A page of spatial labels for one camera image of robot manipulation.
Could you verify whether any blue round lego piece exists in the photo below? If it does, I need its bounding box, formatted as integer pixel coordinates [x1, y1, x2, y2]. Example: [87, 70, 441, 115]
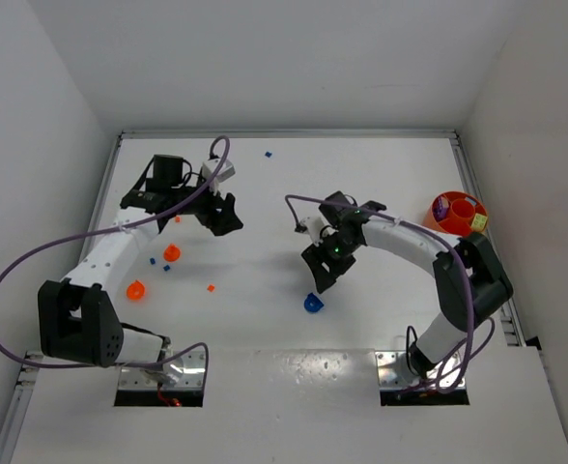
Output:
[303, 293, 324, 313]

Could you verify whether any purple lego brick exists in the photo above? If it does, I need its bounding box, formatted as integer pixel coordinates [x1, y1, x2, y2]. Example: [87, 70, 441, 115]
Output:
[433, 196, 450, 221]

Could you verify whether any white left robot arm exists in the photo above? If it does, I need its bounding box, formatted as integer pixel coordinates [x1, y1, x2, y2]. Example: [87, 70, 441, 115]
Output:
[38, 155, 242, 367]

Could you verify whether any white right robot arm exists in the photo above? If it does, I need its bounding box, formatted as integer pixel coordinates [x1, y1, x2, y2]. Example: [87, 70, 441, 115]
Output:
[295, 191, 514, 384]

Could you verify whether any orange round lego upper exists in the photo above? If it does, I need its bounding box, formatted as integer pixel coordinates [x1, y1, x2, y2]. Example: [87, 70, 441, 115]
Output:
[162, 244, 182, 262]

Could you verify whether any orange round lego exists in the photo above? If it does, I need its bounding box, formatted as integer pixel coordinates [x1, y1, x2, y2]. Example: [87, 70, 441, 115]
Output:
[126, 280, 146, 301]
[162, 244, 182, 262]

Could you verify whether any orange round lego lower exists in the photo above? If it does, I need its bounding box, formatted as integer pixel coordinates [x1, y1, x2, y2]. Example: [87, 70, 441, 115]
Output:
[126, 280, 146, 301]

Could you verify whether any orange round sorting container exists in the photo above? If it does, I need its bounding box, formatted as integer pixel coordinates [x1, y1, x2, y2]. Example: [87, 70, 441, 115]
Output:
[422, 191, 490, 237]

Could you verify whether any lime green lego in container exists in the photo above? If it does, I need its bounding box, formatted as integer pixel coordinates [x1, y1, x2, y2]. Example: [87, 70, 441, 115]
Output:
[470, 213, 488, 232]

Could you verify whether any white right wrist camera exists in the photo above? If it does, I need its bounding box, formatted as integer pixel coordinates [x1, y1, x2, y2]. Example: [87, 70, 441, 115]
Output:
[295, 216, 329, 244]

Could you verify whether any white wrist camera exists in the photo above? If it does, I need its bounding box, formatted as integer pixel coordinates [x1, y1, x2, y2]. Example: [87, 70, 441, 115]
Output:
[201, 159, 236, 183]
[295, 216, 329, 244]

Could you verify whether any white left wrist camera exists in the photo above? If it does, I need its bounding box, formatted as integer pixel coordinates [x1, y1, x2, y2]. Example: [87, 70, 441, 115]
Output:
[201, 159, 236, 183]

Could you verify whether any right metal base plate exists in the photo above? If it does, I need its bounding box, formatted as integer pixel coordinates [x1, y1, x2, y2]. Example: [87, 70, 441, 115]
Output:
[375, 350, 461, 392]

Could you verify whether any metal base plate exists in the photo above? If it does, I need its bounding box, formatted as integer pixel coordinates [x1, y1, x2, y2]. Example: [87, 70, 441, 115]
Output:
[117, 348, 207, 391]
[375, 350, 461, 392]

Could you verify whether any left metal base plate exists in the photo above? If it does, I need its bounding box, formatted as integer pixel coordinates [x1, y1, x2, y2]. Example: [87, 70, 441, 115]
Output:
[117, 348, 207, 391]

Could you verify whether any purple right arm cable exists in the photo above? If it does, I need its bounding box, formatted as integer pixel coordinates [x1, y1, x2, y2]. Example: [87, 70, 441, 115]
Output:
[283, 193, 497, 393]

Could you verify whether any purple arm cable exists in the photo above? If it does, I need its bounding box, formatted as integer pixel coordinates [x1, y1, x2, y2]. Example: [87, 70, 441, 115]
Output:
[0, 135, 231, 371]
[283, 193, 497, 393]

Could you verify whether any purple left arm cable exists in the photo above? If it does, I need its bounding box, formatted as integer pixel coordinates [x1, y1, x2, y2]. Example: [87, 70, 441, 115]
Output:
[0, 135, 231, 371]

